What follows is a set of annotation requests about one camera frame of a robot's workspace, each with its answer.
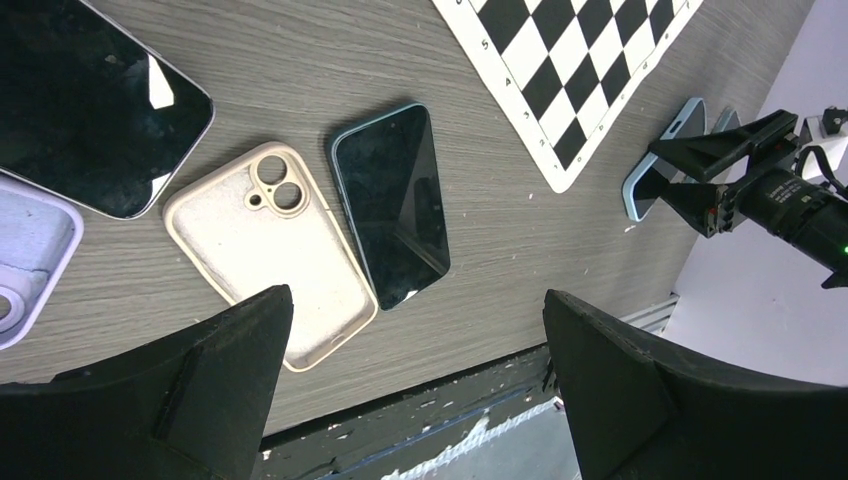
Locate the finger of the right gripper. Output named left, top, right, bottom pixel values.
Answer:
left=660, top=183, right=719, bottom=232
left=648, top=109, right=798, bottom=182

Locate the cream phone case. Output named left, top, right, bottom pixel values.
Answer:
left=162, top=142, right=378, bottom=372

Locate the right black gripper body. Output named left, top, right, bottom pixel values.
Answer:
left=702, top=133, right=812, bottom=239

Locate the black white checkerboard mat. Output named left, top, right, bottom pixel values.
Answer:
left=433, top=0, right=701, bottom=193

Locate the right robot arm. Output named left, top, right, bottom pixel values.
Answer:
left=648, top=109, right=847, bottom=289

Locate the lavender phone case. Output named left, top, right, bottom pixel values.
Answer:
left=1, top=175, right=84, bottom=349

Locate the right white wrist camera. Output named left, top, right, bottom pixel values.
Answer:
left=795, top=106, right=847, bottom=181

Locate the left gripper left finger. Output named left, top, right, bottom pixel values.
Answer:
left=1, top=285, right=293, bottom=479

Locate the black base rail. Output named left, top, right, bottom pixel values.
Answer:
left=251, top=344, right=556, bottom=479

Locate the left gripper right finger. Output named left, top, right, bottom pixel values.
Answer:
left=543, top=290, right=847, bottom=479

